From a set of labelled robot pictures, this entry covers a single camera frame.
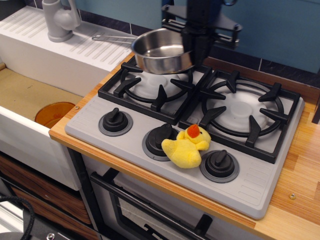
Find black left stove knob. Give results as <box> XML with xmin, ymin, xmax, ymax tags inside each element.
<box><xmin>98</xmin><ymin>107</ymin><xmax>133</xmax><ymax>137</ymax></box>

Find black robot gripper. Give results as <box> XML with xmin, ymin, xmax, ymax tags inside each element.
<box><xmin>162</xmin><ymin>0</ymin><xmax>243</xmax><ymax>66</ymax></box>

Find orange plastic sink drain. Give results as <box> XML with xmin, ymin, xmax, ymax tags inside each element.
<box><xmin>34</xmin><ymin>101</ymin><xmax>75</xmax><ymax>129</ymax></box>

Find black right stove knob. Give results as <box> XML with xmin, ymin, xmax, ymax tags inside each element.
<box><xmin>199</xmin><ymin>149</ymin><xmax>240</xmax><ymax>184</ymax></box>

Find black middle stove knob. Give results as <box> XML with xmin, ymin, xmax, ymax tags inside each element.
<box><xmin>142</xmin><ymin>123</ymin><xmax>179</xmax><ymax>162</ymax></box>

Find black burner grate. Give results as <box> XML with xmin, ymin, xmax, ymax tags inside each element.
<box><xmin>98</xmin><ymin>57</ymin><xmax>213</xmax><ymax>125</ymax></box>
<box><xmin>178</xmin><ymin>70</ymin><xmax>304</xmax><ymax>164</ymax></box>

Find wooden drawer fronts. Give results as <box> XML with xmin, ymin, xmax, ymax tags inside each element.
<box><xmin>0</xmin><ymin>152</ymin><xmax>99</xmax><ymax>240</ymax></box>

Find grey toy faucet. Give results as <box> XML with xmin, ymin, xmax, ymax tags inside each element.
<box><xmin>42</xmin><ymin>0</ymin><xmax>81</xmax><ymax>43</ymax></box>

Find black braided cable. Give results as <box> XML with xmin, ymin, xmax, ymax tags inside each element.
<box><xmin>0</xmin><ymin>194</ymin><xmax>36</xmax><ymax>240</ymax></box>

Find grey toy stove top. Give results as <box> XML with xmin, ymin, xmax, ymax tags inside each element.
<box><xmin>65</xmin><ymin>60</ymin><xmax>305</xmax><ymax>219</ymax></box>

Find black oven door handle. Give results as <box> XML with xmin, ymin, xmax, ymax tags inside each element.
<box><xmin>90</xmin><ymin>168</ymin><xmax>213</xmax><ymax>240</ymax></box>

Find yellow stuffed duck toy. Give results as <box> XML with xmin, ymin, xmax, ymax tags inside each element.
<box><xmin>161</xmin><ymin>124</ymin><xmax>212</xmax><ymax>169</ymax></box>

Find black stove knob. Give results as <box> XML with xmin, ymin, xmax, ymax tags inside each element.
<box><xmin>142</xmin><ymin>123</ymin><xmax>179</xmax><ymax>162</ymax></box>
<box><xmin>98</xmin><ymin>107</ymin><xmax>133</xmax><ymax>137</ymax></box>
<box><xmin>199</xmin><ymin>149</ymin><xmax>240</xmax><ymax>184</ymax></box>

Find black right burner grate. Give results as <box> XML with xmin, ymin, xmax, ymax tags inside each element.
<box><xmin>178</xmin><ymin>70</ymin><xmax>304</xmax><ymax>164</ymax></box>

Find white toy sink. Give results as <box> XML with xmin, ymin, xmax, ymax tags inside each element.
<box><xmin>0</xmin><ymin>6</ymin><xmax>131</xmax><ymax>191</ymax></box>

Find stainless steel saucepan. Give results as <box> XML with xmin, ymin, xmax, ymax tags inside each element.
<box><xmin>91</xmin><ymin>28</ymin><xmax>195</xmax><ymax>75</ymax></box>

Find grey oven door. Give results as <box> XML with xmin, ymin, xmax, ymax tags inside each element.
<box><xmin>83</xmin><ymin>156</ymin><xmax>258</xmax><ymax>240</ymax></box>

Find black left burner grate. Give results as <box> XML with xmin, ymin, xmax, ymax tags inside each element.
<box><xmin>98</xmin><ymin>57</ymin><xmax>213</xmax><ymax>125</ymax></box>

